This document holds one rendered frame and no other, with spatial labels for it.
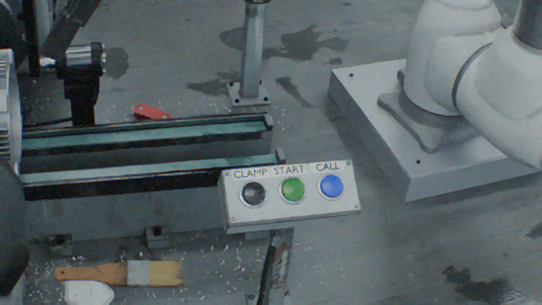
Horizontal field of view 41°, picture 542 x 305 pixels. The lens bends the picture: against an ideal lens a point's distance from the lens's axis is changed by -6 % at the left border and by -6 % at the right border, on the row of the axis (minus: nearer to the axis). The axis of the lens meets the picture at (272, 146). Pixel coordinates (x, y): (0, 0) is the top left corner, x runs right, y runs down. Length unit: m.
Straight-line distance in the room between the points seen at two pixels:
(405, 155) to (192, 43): 0.60
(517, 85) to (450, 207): 0.31
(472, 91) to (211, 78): 0.60
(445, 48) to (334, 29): 0.58
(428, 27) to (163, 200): 0.53
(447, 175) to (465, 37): 0.26
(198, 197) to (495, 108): 0.49
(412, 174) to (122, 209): 0.50
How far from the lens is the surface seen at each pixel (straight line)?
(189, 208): 1.22
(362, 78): 1.55
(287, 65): 1.67
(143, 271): 1.19
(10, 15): 1.32
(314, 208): 0.95
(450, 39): 1.30
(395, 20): 1.92
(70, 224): 1.23
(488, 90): 1.22
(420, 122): 1.41
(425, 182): 1.36
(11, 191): 0.92
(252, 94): 1.55
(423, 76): 1.36
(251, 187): 0.93
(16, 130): 1.24
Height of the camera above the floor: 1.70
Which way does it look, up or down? 39 degrees down
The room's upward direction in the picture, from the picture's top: 6 degrees clockwise
